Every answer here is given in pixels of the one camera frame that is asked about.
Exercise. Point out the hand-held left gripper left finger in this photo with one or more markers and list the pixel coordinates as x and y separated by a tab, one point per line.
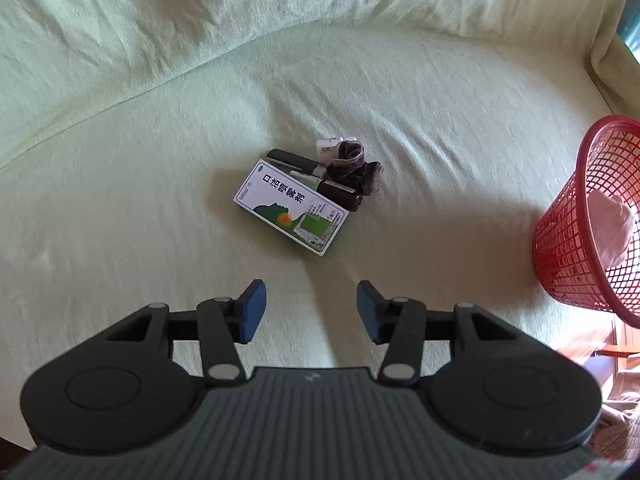
252	310

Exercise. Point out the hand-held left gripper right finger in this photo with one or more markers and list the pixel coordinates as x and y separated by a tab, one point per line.
367	310

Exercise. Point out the green and white medicine box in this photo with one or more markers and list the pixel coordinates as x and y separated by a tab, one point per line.
280	200

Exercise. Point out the black cylindrical bottle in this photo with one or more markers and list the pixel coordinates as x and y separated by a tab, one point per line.
342	195

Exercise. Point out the dark brown sock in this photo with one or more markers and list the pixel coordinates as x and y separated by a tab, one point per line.
350	170

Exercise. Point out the black pen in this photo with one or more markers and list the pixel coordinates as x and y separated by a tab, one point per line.
295	161

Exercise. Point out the small white packet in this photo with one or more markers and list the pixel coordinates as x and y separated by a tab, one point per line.
327	146

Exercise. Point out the red plastic mesh basket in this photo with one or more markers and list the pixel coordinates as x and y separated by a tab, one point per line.
565	240

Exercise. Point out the white cloth pouch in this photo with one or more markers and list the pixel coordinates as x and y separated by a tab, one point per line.
610	225

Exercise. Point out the light green sofa cover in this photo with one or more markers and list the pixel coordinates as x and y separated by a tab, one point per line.
150	160

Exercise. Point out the wooden chair armrest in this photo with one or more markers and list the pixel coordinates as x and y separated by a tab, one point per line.
622	351

